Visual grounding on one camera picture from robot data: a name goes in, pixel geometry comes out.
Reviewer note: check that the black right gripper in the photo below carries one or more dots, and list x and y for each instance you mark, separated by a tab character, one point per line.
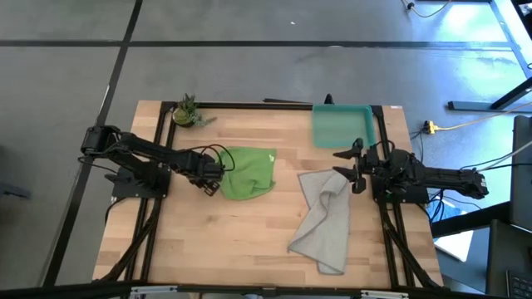
367	164

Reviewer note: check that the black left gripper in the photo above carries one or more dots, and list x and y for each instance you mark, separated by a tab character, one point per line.
203	168

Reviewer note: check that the green microfiber towel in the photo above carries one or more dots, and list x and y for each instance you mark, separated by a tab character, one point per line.
249	174

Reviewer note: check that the grey waffle microfiber towel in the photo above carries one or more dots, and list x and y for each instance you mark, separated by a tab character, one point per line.
328	216

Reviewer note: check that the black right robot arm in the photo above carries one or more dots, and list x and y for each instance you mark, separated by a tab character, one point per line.
449	176

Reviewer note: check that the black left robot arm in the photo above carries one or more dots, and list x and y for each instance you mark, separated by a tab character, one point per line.
137	149

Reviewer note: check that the teal plastic basket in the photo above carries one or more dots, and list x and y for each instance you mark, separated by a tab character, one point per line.
341	126

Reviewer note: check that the small potted succulent plant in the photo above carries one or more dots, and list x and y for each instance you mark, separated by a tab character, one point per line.
185	112

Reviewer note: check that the blue cloth bundle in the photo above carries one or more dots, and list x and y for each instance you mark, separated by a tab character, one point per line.
446	209

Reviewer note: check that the black desk crossbar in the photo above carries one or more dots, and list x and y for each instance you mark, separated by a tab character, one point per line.
469	218

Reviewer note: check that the black desk foot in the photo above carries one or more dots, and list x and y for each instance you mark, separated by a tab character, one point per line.
469	106

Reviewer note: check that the white flat board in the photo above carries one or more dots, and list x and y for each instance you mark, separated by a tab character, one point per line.
457	245

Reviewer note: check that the black computer tower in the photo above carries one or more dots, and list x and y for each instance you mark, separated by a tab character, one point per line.
521	174

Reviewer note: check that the black desk cabinet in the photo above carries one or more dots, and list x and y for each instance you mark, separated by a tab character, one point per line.
509	249

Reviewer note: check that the black overhead rig beam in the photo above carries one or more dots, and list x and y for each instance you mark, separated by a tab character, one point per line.
62	290

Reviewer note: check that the black keyboard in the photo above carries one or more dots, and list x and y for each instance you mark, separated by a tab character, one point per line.
519	284

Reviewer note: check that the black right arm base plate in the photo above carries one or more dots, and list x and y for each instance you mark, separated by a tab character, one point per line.
380	196

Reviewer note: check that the black aluminium table frame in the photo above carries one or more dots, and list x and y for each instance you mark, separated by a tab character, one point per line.
249	106

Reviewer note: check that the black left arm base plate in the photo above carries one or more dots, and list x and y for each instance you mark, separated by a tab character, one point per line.
124	191

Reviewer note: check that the silver metal bracket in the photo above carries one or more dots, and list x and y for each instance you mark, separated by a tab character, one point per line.
384	294
154	289

